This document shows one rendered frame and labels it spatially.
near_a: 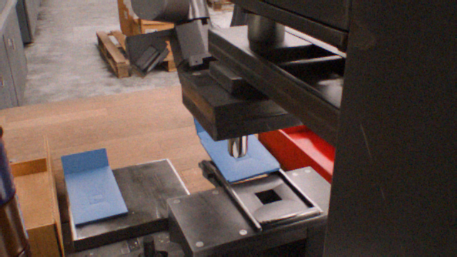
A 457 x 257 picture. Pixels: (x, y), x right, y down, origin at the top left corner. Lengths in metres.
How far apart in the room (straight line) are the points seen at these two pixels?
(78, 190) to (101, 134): 0.24
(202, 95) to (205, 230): 0.16
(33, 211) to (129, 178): 0.14
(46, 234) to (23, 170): 0.25
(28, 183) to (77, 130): 0.20
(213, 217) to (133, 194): 0.20
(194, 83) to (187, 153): 0.38
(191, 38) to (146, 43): 0.06
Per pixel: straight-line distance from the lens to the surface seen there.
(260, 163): 0.59
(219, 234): 0.49
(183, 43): 0.66
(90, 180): 0.72
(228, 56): 0.44
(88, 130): 0.94
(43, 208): 0.72
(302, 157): 0.71
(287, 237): 0.52
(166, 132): 0.90
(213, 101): 0.40
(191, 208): 0.53
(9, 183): 0.27
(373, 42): 0.22
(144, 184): 0.70
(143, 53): 0.66
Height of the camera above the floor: 1.29
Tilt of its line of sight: 26 degrees down
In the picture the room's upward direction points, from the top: straight up
